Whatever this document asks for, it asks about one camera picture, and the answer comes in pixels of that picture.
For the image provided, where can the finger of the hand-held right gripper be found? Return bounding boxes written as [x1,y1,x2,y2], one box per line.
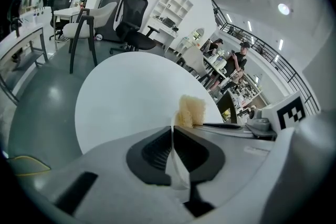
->
[195,126,254,137]

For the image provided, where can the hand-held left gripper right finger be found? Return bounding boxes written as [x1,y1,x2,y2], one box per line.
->
[174,125,275,218]

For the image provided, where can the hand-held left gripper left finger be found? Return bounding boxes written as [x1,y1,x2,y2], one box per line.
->
[31,125,195,224]

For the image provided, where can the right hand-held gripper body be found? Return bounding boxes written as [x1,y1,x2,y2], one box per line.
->
[245,91,307,140]

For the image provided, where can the yellow sponge cloth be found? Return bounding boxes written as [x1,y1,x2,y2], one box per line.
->
[174,94,207,129]

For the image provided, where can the dark wicker chair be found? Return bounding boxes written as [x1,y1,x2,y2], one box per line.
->
[216,91,239,124]

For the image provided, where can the black metal railing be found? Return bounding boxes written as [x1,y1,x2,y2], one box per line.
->
[209,0,321,115]

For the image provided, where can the white desk black legs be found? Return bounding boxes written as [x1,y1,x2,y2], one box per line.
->
[203,54,263,113]

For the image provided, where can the white chair black legs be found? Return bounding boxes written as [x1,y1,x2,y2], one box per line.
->
[175,46,212,90]
[62,3,118,74]

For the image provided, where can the round white side table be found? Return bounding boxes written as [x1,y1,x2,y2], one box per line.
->
[75,51,224,156]

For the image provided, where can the oval mirror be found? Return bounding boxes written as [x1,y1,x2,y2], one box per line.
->
[192,28,205,41]

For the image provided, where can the round ceiling lamp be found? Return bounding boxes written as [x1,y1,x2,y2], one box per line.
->
[277,3,291,16]

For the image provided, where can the white cubby shelf desk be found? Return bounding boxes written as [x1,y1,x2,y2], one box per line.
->
[146,0,194,47]

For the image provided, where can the black headrest office chair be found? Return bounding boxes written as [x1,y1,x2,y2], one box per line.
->
[109,0,161,55]

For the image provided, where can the dark grey wheeled machine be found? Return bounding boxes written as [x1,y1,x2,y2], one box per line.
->
[94,0,129,43]

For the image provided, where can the white work desk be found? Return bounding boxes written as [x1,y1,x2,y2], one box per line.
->
[51,6,86,52]

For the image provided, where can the white desk grey frame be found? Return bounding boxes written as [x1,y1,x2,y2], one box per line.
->
[0,22,50,106]

